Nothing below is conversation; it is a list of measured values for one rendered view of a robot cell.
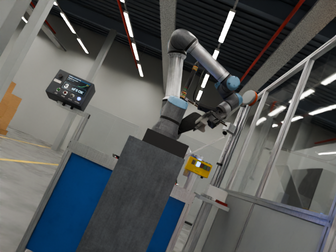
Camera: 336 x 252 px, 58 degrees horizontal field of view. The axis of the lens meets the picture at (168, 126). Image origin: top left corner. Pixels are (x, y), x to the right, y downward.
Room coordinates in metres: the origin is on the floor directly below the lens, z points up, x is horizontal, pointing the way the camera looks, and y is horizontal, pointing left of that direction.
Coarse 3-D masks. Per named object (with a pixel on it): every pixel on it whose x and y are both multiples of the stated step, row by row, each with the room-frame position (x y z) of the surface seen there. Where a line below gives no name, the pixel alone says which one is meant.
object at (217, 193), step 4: (208, 184) 2.56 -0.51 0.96; (208, 188) 2.51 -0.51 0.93; (212, 188) 2.50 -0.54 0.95; (216, 188) 2.50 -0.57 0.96; (204, 192) 2.58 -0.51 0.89; (208, 192) 2.50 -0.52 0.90; (212, 192) 2.50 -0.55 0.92; (216, 192) 2.50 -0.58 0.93; (220, 192) 2.50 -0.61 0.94; (224, 192) 2.50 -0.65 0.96; (212, 196) 2.50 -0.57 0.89; (216, 196) 2.50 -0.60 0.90; (220, 196) 2.50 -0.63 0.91; (224, 196) 2.50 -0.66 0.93; (220, 200) 2.50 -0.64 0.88; (224, 200) 2.50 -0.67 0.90
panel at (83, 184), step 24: (72, 168) 2.06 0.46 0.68; (96, 168) 2.05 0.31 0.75; (72, 192) 2.05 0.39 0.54; (96, 192) 2.05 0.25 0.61; (48, 216) 2.06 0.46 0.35; (72, 216) 2.05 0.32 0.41; (168, 216) 2.04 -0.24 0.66; (48, 240) 2.05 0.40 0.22; (72, 240) 2.05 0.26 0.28; (168, 240) 2.04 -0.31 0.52
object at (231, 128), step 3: (225, 123) 2.74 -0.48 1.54; (228, 123) 2.71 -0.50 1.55; (231, 123) 2.70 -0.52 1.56; (225, 126) 2.73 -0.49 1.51; (228, 126) 2.70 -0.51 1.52; (231, 126) 2.71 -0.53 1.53; (234, 126) 2.73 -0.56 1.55; (225, 129) 2.73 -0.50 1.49; (228, 129) 2.70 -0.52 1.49; (231, 129) 2.72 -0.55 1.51; (234, 129) 2.74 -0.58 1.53; (228, 132) 2.80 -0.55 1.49; (231, 132) 2.74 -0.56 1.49
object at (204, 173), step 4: (188, 160) 1.99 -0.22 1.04; (196, 160) 1.99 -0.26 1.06; (200, 160) 1.99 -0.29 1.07; (188, 164) 1.99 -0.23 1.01; (192, 164) 1.99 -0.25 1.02; (208, 164) 1.99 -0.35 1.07; (184, 168) 2.06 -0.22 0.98; (188, 168) 1.99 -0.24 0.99; (192, 168) 1.99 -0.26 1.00; (196, 168) 1.99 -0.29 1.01; (200, 168) 1.99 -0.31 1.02; (196, 172) 1.99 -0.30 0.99; (200, 172) 1.99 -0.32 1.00; (204, 172) 1.99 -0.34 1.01; (208, 172) 1.99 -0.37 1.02; (204, 176) 1.99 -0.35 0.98
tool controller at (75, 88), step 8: (64, 72) 2.03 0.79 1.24; (56, 80) 2.01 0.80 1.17; (64, 80) 2.01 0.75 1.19; (72, 80) 2.02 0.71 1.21; (80, 80) 2.02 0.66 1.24; (48, 88) 1.99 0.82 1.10; (72, 88) 2.00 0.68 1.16; (80, 88) 2.01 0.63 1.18; (88, 88) 2.01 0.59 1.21; (48, 96) 2.06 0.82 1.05; (56, 96) 1.99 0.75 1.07; (64, 96) 1.99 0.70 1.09; (80, 96) 2.00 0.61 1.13; (88, 96) 2.04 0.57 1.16; (64, 104) 2.04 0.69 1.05; (72, 104) 2.01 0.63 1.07; (80, 104) 1.98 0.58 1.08
